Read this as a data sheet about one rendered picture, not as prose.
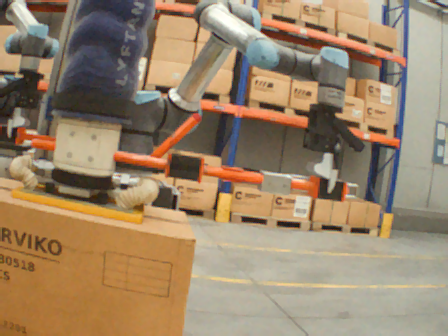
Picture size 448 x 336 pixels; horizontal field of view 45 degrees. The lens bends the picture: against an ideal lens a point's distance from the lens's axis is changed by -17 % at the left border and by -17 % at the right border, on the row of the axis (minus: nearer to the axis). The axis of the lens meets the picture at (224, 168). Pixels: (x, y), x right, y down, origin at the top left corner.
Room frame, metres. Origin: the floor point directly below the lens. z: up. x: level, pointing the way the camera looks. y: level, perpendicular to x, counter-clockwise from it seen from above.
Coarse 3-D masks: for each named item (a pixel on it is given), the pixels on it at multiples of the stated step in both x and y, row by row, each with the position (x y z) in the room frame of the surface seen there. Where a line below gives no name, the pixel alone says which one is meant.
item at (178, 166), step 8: (168, 152) 1.45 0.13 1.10; (168, 160) 1.43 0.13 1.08; (176, 160) 1.43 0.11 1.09; (184, 160) 1.43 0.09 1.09; (192, 160) 1.43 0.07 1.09; (200, 160) 1.43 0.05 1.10; (168, 168) 1.43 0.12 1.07; (176, 168) 1.43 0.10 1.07; (184, 168) 1.44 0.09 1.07; (192, 168) 1.44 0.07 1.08; (200, 168) 1.44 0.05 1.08; (168, 176) 1.43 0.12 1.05; (176, 176) 1.43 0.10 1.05; (184, 176) 1.43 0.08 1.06; (192, 176) 1.43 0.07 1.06; (200, 176) 1.44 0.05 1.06
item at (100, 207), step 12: (12, 192) 1.29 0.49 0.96; (24, 192) 1.30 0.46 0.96; (36, 192) 1.31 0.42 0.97; (48, 192) 1.33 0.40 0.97; (48, 204) 1.30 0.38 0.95; (60, 204) 1.30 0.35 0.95; (72, 204) 1.31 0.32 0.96; (84, 204) 1.32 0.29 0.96; (96, 204) 1.33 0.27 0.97; (108, 204) 1.37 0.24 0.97; (108, 216) 1.32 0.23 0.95; (120, 216) 1.32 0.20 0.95; (132, 216) 1.32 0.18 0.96
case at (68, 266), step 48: (0, 192) 1.32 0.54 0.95; (0, 240) 1.22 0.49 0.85; (48, 240) 1.24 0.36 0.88; (96, 240) 1.25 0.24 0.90; (144, 240) 1.26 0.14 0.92; (192, 240) 1.28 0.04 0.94; (0, 288) 1.22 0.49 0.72; (48, 288) 1.24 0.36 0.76; (96, 288) 1.25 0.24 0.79; (144, 288) 1.27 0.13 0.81
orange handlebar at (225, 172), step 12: (36, 144) 1.41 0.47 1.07; (48, 144) 1.41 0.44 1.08; (120, 156) 1.43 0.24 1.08; (132, 156) 1.44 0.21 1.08; (144, 156) 1.48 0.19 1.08; (204, 168) 1.45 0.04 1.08; (216, 168) 1.46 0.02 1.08; (228, 168) 1.46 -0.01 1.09; (228, 180) 1.46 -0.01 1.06; (240, 180) 1.47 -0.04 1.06; (252, 180) 1.46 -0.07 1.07; (300, 180) 1.48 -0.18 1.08; (348, 192) 1.51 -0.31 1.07
